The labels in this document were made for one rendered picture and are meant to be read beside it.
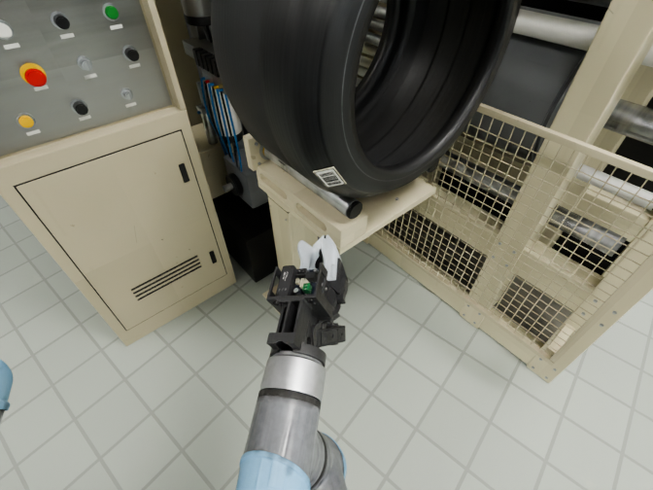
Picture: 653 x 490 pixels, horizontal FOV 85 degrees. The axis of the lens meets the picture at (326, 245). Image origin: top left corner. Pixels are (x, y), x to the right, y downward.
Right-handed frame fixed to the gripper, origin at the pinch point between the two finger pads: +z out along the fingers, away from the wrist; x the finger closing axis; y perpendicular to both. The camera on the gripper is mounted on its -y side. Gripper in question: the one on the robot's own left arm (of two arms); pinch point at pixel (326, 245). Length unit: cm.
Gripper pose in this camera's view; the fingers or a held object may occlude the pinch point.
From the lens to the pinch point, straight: 57.8
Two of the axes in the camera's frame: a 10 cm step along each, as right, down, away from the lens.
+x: -9.2, 1.0, 3.7
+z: 1.5, -8.0, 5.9
